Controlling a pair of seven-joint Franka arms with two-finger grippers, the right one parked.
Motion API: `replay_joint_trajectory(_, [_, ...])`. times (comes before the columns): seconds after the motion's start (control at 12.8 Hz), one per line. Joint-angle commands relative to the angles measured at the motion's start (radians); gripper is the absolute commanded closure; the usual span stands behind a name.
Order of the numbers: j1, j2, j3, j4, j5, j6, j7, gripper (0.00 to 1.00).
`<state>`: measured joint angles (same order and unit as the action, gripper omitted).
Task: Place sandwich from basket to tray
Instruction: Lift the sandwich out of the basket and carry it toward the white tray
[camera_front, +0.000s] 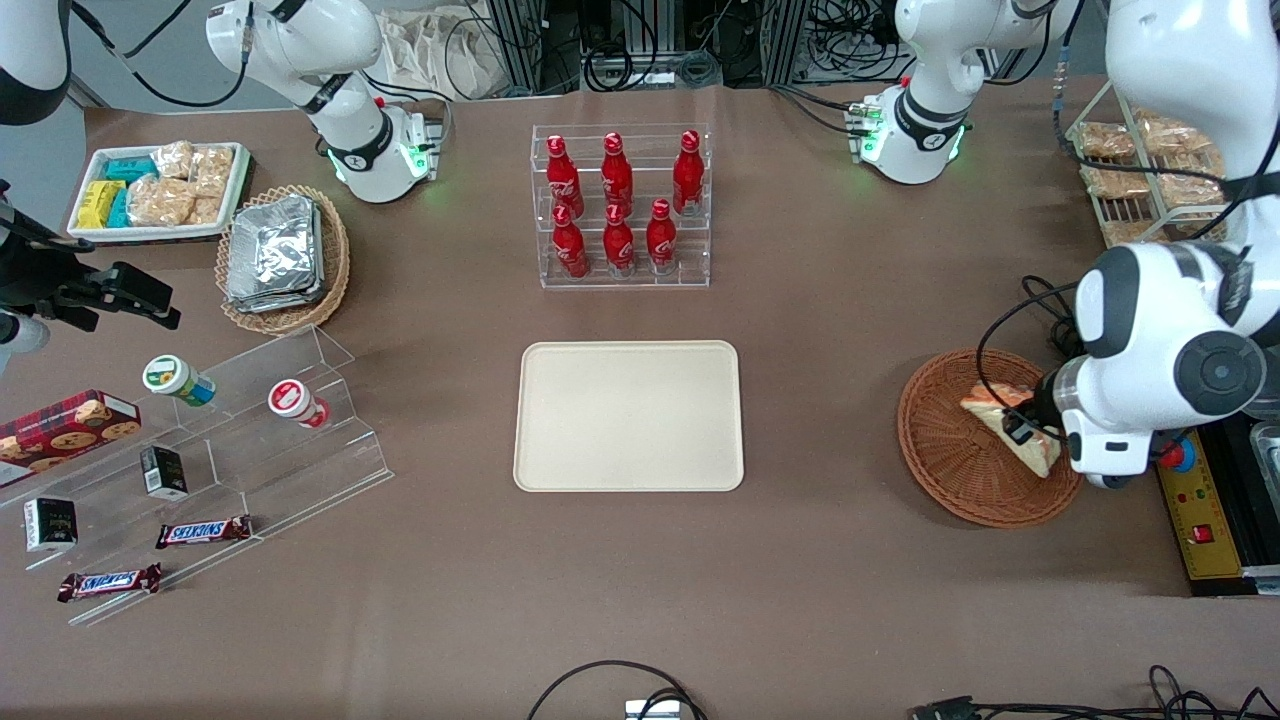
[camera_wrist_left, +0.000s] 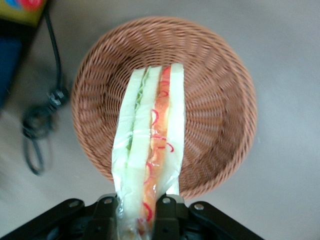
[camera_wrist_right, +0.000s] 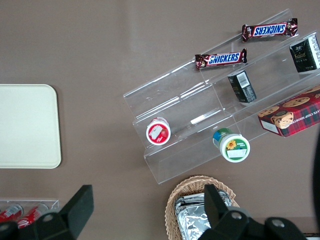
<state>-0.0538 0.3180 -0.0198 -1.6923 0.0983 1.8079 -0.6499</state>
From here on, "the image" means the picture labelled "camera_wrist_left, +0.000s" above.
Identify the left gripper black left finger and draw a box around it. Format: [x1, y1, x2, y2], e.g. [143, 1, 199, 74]
[95, 194, 119, 240]

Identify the red emergency stop button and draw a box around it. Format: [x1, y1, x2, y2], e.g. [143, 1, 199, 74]
[6, 0, 47, 12]

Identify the brown wicker basket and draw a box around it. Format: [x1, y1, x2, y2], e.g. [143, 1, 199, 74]
[70, 16, 258, 201]

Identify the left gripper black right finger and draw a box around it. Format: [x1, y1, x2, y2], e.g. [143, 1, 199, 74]
[152, 195, 189, 240]

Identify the black appliance yellow panel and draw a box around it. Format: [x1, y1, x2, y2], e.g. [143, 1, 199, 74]
[0, 0, 50, 111]

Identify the triangle sandwich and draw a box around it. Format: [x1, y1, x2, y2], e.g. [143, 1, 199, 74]
[111, 62, 186, 240]

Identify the black power cable with plug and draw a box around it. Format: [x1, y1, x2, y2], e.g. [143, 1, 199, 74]
[21, 9, 70, 176]

